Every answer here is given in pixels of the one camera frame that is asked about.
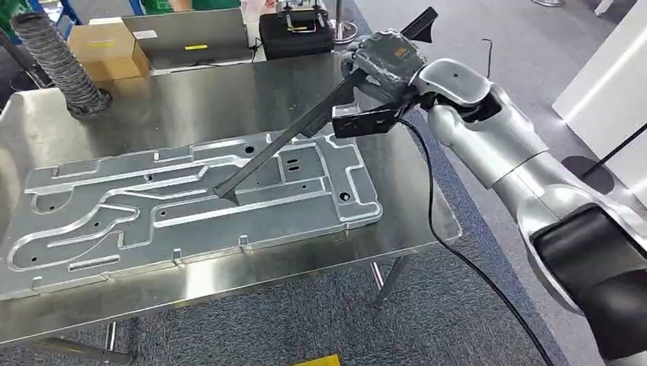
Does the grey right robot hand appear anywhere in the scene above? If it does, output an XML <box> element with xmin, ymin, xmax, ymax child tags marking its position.
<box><xmin>341</xmin><ymin>29</ymin><xmax>429</xmax><ymax>105</ymax></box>

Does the black plastic plate frame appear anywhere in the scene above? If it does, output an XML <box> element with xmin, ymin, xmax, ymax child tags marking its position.
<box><xmin>212</xmin><ymin>5</ymin><xmax>439</xmax><ymax>206</ymax></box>

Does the black carry bag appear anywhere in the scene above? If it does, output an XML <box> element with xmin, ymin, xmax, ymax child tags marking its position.
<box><xmin>259</xmin><ymin>1</ymin><xmax>336</xmax><ymax>61</ymax></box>

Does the stainless steel table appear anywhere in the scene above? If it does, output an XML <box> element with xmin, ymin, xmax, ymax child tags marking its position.
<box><xmin>0</xmin><ymin>53</ymin><xmax>463</xmax><ymax>366</ymax></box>

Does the person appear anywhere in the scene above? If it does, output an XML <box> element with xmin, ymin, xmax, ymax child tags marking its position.
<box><xmin>141</xmin><ymin>0</ymin><xmax>242</xmax><ymax>14</ymax></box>

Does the grey laptop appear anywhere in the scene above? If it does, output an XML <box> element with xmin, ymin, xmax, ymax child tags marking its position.
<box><xmin>121</xmin><ymin>7</ymin><xmax>255</xmax><ymax>72</ymax></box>

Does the white board panel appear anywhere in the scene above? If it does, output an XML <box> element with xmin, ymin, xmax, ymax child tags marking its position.
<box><xmin>552</xmin><ymin>0</ymin><xmax>647</xmax><ymax>206</ymax></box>

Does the black round floor base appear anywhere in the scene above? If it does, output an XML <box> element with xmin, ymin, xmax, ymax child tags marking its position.
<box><xmin>561</xmin><ymin>155</ymin><xmax>616</xmax><ymax>196</ymax></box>

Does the stamped sheet metal panel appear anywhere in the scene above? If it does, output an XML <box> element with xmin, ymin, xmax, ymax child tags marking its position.
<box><xmin>0</xmin><ymin>130</ymin><xmax>384</xmax><ymax>301</ymax></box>

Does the brown cardboard box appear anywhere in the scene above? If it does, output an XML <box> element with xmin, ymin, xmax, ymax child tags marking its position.
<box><xmin>66</xmin><ymin>21</ymin><xmax>151</xmax><ymax>84</ymax></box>

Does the yellow floor tape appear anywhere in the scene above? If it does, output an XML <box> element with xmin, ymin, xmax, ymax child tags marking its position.
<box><xmin>290</xmin><ymin>354</ymin><xmax>343</xmax><ymax>366</ymax></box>

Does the chrome stanchion post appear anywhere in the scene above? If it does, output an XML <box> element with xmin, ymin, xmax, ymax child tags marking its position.
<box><xmin>330</xmin><ymin>0</ymin><xmax>359</xmax><ymax>44</ymax></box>

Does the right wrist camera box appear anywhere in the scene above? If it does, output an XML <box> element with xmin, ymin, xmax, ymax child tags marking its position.
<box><xmin>330</xmin><ymin>101</ymin><xmax>405</xmax><ymax>140</ymax></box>

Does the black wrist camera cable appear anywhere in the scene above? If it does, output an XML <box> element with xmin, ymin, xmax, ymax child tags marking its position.
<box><xmin>398</xmin><ymin>117</ymin><xmax>558</xmax><ymax>366</ymax></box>

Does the ribbed grey hose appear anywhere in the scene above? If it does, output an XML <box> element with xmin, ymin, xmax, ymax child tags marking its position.
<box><xmin>10</xmin><ymin>11</ymin><xmax>113</xmax><ymax>117</ymax></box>

